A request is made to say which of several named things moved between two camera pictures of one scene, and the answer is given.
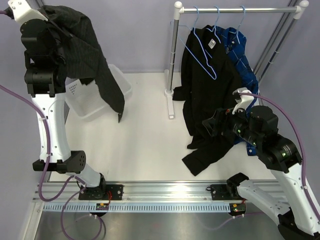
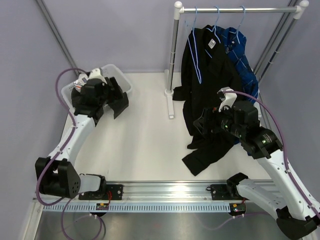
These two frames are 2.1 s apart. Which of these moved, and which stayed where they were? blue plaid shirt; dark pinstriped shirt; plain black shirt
Moved: dark pinstriped shirt
Stayed: plain black shirt; blue plaid shirt
